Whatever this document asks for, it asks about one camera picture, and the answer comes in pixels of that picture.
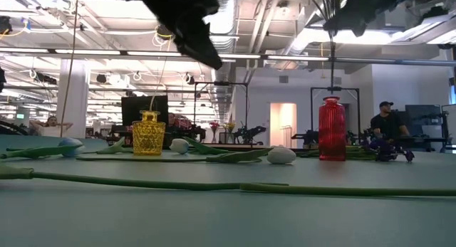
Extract purple artificial flower bunch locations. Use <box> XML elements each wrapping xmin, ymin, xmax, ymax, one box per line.
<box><xmin>297</xmin><ymin>135</ymin><xmax>416</xmax><ymax>164</ymax></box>

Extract red glass vase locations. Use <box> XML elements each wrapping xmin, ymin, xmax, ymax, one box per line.
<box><xmin>318</xmin><ymin>95</ymin><xmax>347</xmax><ymax>162</ymax></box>

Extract white building column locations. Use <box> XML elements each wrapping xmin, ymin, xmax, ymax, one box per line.
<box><xmin>56</xmin><ymin>58</ymin><xmax>90</xmax><ymax>140</ymax></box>

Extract small vase red flowers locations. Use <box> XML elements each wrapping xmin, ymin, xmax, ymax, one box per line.
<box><xmin>209</xmin><ymin>120</ymin><xmax>220</xmax><ymax>144</ymax></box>

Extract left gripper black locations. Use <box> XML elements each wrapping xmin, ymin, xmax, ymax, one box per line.
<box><xmin>123</xmin><ymin>0</ymin><xmax>224</xmax><ymax>70</ymax></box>

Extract black metal rig frame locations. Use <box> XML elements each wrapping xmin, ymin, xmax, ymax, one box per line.
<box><xmin>193</xmin><ymin>81</ymin><xmax>249</xmax><ymax>136</ymax></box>
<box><xmin>309</xmin><ymin>85</ymin><xmax>361</xmax><ymax>150</ymax></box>

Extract small vase yellow flowers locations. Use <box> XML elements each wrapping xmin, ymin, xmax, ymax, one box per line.
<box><xmin>222</xmin><ymin>121</ymin><xmax>237</xmax><ymax>144</ymax></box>

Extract lit doorway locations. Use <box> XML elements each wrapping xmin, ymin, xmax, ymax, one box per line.
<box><xmin>269</xmin><ymin>103</ymin><xmax>298</xmax><ymax>149</ymax></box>

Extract yellow glass vase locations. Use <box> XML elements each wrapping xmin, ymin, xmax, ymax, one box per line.
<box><xmin>132</xmin><ymin>110</ymin><xmax>167</xmax><ymax>157</ymax></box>

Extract teal table mat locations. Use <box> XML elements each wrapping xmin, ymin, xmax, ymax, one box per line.
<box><xmin>0</xmin><ymin>134</ymin><xmax>456</xmax><ymax>247</ymax></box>

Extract person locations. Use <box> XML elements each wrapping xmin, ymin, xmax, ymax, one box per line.
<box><xmin>370</xmin><ymin>100</ymin><xmax>410</xmax><ymax>141</ymax></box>
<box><xmin>29</xmin><ymin>115</ymin><xmax>75</xmax><ymax>138</ymax></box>

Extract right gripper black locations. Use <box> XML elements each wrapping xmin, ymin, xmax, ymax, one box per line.
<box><xmin>323</xmin><ymin>0</ymin><xmax>428</xmax><ymax>37</ymax></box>

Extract black monitor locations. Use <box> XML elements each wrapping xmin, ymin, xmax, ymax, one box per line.
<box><xmin>120</xmin><ymin>95</ymin><xmax>170</xmax><ymax>127</ymax></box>

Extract dark computer monitor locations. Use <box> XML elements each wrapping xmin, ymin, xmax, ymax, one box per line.
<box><xmin>405</xmin><ymin>104</ymin><xmax>442</xmax><ymax>138</ymax></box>

